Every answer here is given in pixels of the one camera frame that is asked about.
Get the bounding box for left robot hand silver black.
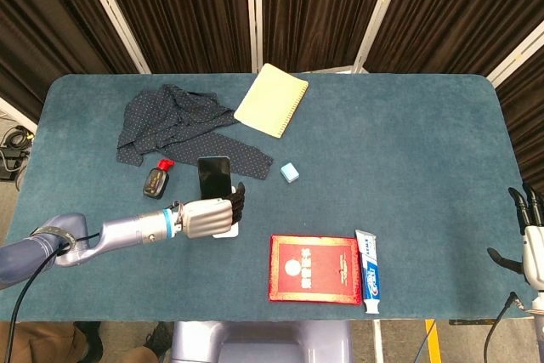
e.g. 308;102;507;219
182;181;248;241

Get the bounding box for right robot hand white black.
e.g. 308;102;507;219
486;183;544;292

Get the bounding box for black smartphone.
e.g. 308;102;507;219
196;156;233;201

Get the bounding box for white folding phone stand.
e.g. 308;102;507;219
212;185;241;241

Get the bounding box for black ink bottle red cap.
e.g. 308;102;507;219
142;158;176;200

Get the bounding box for blue and white eraser block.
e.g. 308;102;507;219
279;162;300;184

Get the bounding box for navy polka dot cloth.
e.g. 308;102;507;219
116;83;275;182

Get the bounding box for red gold certificate folder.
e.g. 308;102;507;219
268;233;363;306

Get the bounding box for dark pleated curtain panel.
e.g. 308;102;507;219
93;0;256;75
364;0;544;76
495;51;544;192
260;0;394;73
0;0;139;124

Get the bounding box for yellow spiral notebook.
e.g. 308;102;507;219
233;62;309;139

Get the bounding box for grey robot torso base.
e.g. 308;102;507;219
171;320;354;363

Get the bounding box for blue white toothpaste tube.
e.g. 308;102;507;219
354;229;382;315

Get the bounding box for person leg brown trousers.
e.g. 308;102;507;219
0;320;88;363

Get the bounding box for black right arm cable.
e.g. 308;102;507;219
481;292;523;363

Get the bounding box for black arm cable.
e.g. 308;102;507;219
8;232;102;363
481;292;523;363

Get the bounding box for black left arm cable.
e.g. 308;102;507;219
8;232;102;363

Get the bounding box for white screen frame post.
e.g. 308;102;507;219
353;0;410;74
0;96;40;135
245;0;265;74
485;18;544;88
75;0;152;75

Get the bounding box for black floor cable bundle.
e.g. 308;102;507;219
0;123;35;182

